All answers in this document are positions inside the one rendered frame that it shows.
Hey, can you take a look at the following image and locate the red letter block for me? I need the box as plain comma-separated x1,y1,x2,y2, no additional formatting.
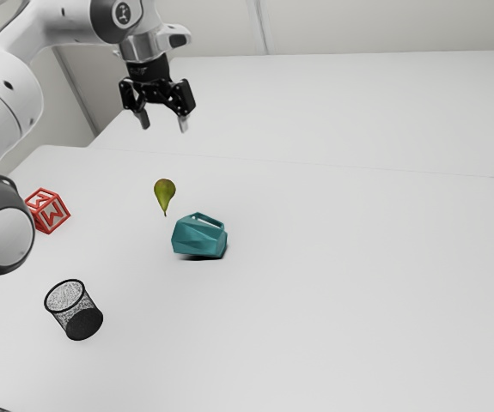
24,187,72,235

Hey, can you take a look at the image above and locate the teal faceted mug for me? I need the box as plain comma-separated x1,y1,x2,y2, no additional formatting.
171,211,229,259

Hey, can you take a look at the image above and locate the black mesh pen holder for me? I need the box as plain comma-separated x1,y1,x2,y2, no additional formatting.
43,279,105,342

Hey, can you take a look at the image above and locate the green pear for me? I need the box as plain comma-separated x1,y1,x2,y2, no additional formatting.
153,178,177,218

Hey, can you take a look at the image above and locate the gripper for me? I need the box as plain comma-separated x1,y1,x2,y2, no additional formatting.
118,53,198,134

